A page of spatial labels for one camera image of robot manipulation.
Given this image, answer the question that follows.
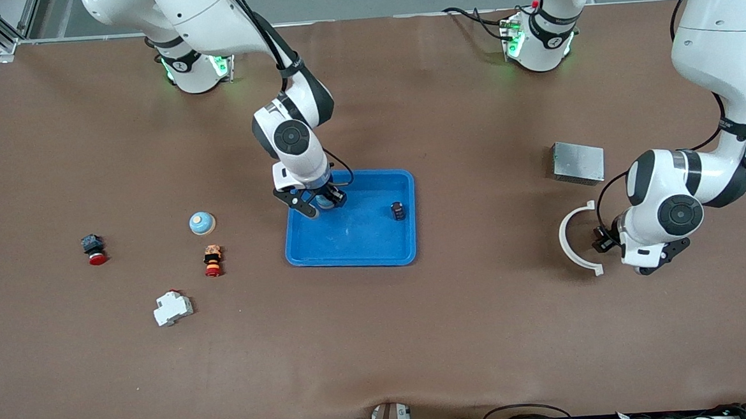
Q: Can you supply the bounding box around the blue plastic tray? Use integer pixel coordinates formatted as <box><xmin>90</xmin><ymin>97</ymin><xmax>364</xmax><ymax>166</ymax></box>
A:
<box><xmin>281</xmin><ymin>165</ymin><xmax>420</xmax><ymax>272</ymax></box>

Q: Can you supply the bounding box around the silver metal module box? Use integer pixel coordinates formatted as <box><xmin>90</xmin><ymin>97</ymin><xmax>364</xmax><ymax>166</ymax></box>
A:
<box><xmin>551</xmin><ymin>140</ymin><xmax>606</xmax><ymax>189</ymax></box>

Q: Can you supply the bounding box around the silver base connector box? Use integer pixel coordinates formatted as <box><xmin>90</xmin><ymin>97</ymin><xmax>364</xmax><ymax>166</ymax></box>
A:
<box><xmin>208</xmin><ymin>50</ymin><xmax>238</xmax><ymax>85</ymax></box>
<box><xmin>499</xmin><ymin>12</ymin><xmax>527</xmax><ymax>61</ymax></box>

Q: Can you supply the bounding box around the brown table mat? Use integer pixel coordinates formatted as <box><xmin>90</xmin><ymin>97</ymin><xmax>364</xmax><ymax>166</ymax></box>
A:
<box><xmin>0</xmin><ymin>0</ymin><xmax>746</xmax><ymax>419</ymax></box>

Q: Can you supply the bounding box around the white circuit breaker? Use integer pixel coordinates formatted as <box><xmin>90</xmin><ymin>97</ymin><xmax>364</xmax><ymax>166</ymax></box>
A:
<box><xmin>152</xmin><ymin>289</ymin><xmax>194</xmax><ymax>328</ymax></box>

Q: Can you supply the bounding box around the red mushroom push button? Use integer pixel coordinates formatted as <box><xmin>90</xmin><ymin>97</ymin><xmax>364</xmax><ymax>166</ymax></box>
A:
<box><xmin>81</xmin><ymin>233</ymin><xmax>108</xmax><ymax>267</ymax></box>

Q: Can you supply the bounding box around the white semicircular plastic bracket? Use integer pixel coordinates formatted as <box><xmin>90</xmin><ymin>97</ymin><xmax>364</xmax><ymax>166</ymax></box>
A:
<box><xmin>557</xmin><ymin>200</ymin><xmax>605</xmax><ymax>279</ymax></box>

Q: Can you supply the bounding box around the orange emergency stop switch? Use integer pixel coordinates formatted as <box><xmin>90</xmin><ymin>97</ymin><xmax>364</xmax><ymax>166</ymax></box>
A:
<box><xmin>204</xmin><ymin>244</ymin><xmax>224</xmax><ymax>277</ymax></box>

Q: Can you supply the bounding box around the black cable bundle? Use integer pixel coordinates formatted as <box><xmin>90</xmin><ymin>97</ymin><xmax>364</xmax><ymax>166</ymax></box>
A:
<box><xmin>613</xmin><ymin>402</ymin><xmax>746</xmax><ymax>419</ymax></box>

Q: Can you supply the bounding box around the black looped cable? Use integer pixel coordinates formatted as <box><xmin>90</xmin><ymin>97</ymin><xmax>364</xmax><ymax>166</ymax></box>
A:
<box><xmin>482</xmin><ymin>402</ymin><xmax>574</xmax><ymax>419</ymax></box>

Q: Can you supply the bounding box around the black base cable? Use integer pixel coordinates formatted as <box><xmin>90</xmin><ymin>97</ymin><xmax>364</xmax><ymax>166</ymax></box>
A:
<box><xmin>442</xmin><ymin>3</ymin><xmax>511</xmax><ymax>43</ymax></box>

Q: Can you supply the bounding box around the aluminium frame post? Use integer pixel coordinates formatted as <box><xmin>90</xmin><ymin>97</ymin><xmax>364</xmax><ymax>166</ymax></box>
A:
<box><xmin>0</xmin><ymin>0</ymin><xmax>53</xmax><ymax>64</ymax></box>

